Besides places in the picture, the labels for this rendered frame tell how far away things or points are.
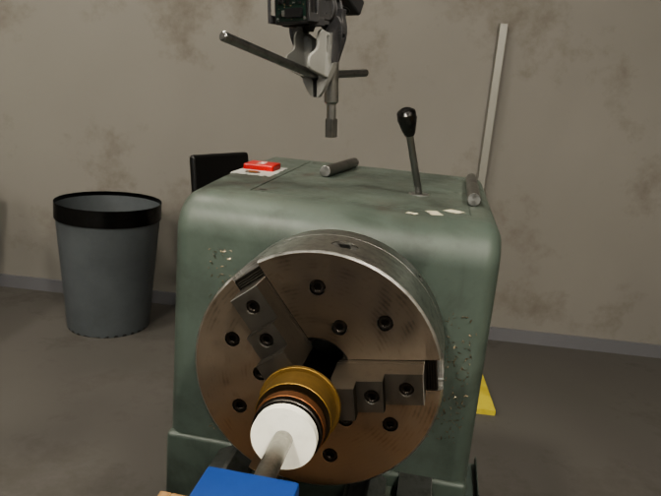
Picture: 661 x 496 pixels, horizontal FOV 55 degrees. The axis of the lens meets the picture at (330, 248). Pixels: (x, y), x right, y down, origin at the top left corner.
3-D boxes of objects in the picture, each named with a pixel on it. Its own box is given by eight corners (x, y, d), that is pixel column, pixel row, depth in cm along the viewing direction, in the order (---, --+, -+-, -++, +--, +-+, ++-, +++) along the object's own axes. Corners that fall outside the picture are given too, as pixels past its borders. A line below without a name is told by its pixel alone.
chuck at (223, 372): (205, 416, 93) (236, 211, 85) (414, 474, 89) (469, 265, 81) (179, 449, 84) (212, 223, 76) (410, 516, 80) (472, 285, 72)
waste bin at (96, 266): (172, 310, 390) (175, 197, 372) (138, 347, 334) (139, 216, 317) (84, 301, 393) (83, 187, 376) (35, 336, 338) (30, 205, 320)
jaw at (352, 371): (341, 345, 80) (437, 345, 78) (344, 382, 81) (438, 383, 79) (326, 383, 70) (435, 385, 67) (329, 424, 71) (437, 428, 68)
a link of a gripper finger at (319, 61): (297, 97, 89) (296, 28, 87) (322, 96, 94) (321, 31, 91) (316, 97, 87) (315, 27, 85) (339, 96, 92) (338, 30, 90)
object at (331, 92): (329, 136, 99) (330, 59, 96) (340, 137, 98) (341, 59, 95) (321, 137, 98) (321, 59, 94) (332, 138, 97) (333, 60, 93)
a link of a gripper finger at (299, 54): (278, 96, 91) (277, 29, 88) (303, 96, 96) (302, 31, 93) (296, 97, 89) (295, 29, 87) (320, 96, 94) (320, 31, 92)
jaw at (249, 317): (290, 352, 82) (238, 277, 80) (322, 335, 80) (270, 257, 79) (267, 391, 71) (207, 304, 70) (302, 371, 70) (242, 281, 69)
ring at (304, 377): (269, 349, 73) (244, 384, 64) (348, 361, 71) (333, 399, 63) (265, 422, 75) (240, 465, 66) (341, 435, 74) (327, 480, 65)
